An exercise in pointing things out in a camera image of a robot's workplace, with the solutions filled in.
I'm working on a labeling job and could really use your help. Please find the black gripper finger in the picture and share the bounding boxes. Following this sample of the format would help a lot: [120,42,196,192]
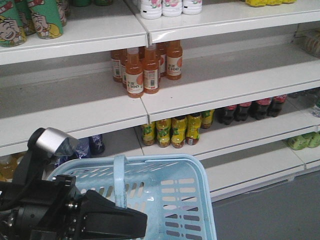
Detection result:
[80,190,148,224]
[79,213,148,240]

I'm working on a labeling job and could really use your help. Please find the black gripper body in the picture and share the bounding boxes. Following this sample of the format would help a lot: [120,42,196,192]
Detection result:
[0,175,84,240]

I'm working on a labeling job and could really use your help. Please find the light blue plastic basket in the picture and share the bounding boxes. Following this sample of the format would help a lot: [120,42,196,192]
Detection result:
[48,153,217,240]

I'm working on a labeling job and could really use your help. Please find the blue sports drink bottle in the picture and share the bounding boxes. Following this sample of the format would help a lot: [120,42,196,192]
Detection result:
[74,137,91,159]
[88,134,105,155]

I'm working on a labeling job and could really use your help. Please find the yellow iced tea bottle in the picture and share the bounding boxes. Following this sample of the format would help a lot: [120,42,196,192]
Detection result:
[185,112,202,146]
[200,109,215,129]
[171,115,187,149]
[141,121,156,146]
[155,118,172,148]

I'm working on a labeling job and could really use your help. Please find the orange C100 drink bottle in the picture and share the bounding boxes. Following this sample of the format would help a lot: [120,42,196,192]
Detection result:
[166,40,183,80]
[142,44,160,94]
[125,47,144,99]

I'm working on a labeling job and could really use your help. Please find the black cola bottle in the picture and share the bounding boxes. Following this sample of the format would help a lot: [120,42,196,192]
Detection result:
[267,94,288,118]
[234,101,252,122]
[216,104,237,125]
[249,97,272,120]

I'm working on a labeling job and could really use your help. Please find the white metal shelf unit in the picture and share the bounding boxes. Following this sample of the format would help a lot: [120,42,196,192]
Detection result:
[0,0,320,201]

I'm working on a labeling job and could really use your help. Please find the green cartoon drink can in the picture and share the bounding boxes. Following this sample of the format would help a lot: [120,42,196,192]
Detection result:
[0,0,27,48]
[27,0,64,40]

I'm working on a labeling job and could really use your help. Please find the white peach drink bottle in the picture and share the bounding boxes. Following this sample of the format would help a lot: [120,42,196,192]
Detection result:
[161,0,182,17]
[140,0,162,20]
[182,0,203,15]

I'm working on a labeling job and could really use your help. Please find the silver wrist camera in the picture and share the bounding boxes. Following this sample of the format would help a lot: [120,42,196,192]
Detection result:
[27,127,79,157]

